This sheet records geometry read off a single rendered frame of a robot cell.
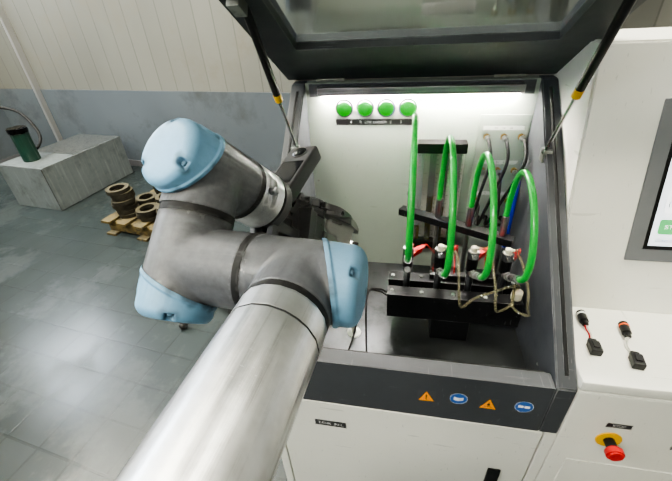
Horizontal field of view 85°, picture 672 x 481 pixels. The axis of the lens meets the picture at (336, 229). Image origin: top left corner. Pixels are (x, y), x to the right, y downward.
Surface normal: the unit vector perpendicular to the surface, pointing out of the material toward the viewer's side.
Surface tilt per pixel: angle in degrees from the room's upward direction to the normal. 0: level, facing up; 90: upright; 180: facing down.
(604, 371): 0
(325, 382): 90
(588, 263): 76
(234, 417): 28
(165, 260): 43
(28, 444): 0
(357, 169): 90
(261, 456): 65
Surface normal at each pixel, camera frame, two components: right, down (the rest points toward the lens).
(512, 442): -0.18, 0.54
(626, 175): -0.18, 0.32
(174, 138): -0.45, -0.27
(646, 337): -0.06, -0.84
